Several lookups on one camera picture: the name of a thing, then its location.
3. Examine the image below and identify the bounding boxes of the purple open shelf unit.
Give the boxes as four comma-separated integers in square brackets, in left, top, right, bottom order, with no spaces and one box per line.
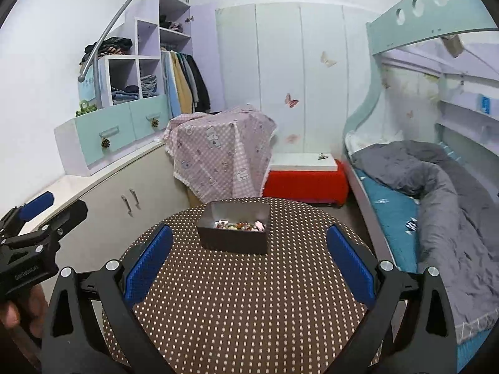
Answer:
[95,0,225,114]

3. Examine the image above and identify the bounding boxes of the white wardrobe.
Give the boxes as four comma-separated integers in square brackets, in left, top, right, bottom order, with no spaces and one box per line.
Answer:
[216,2,371,156]

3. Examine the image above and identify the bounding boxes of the pink checked bear cloth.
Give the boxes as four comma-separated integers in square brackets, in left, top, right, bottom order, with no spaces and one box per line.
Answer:
[163,105,277,199]

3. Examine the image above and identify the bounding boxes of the grey storage box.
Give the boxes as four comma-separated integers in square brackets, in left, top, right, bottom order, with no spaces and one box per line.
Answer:
[196,200,270,255]

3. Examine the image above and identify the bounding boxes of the grey metal handrail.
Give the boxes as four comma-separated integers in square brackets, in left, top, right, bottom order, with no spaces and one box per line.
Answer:
[78,0,193,82]

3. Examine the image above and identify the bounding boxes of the beige low cabinet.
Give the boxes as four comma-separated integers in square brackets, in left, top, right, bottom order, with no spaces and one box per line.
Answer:
[19,140,191,275]

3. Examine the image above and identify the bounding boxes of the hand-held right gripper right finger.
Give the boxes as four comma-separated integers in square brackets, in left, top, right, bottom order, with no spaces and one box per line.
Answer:
[327,224,458,374]

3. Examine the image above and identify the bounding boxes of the brown hanging card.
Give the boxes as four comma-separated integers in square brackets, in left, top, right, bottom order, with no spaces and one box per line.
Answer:
[440,35,464,57]

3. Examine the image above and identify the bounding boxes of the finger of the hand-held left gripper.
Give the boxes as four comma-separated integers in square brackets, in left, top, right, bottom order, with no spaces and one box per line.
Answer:
[39,199,88,238]
[0,192,54,238]

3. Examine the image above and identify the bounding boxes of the folded dark jeans stack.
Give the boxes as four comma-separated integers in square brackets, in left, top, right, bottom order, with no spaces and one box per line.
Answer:
[111,86,140,104]

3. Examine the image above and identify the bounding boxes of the grey duvet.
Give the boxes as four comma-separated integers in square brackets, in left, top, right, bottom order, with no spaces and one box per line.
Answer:
[351,140,499,333]

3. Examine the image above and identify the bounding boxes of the dark clothes pile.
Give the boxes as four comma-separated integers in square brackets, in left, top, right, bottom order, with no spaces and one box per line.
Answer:
[80,37,133,63]

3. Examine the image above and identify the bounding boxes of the red storage bench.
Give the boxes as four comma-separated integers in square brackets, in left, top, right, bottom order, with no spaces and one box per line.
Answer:
[262,159,349,207]

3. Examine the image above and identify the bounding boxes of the white pillow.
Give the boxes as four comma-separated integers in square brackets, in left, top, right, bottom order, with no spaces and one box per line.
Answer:
[345,130,404,153]

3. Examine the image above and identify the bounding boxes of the grey folded clothes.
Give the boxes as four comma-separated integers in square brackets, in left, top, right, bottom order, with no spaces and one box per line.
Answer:
[160,15,184,32]

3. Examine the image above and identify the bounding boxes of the teal drawer unit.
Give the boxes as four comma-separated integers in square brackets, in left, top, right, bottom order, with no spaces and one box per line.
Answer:
[55,94,172,176]

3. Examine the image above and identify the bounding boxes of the person's left hand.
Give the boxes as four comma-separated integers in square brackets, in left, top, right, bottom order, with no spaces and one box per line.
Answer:
[0,285,48,338]

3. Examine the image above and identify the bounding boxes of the person's left forearm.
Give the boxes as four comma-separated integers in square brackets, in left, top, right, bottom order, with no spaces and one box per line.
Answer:
[0,329,41,374]

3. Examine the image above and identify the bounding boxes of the light blue sign board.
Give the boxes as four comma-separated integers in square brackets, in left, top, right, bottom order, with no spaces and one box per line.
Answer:
[78,68,98,104]

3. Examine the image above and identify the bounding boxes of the row of hanging clothes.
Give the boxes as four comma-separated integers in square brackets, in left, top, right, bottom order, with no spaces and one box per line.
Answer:
[161,49,211,119]

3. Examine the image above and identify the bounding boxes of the white board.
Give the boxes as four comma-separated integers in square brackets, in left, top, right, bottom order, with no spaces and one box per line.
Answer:
[271,153,339,172]

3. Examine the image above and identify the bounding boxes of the brown dotted round table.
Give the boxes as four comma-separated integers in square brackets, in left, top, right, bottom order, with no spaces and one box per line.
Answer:
[102,197,408,374]

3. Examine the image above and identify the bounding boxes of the folded light jeans stack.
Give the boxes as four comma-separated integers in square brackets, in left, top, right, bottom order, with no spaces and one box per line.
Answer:
[140,75,158,97]

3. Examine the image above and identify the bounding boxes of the teal patterned bed sheet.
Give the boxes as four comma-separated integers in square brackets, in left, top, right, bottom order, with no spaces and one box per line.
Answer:
[356,169,424,274]

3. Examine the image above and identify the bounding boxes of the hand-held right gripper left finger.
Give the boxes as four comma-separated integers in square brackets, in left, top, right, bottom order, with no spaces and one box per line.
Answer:
[41,224,174,374]

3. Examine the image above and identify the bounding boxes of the teal bunk bed frame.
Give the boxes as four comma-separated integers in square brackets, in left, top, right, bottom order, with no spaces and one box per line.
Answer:
[343,0,499,374]

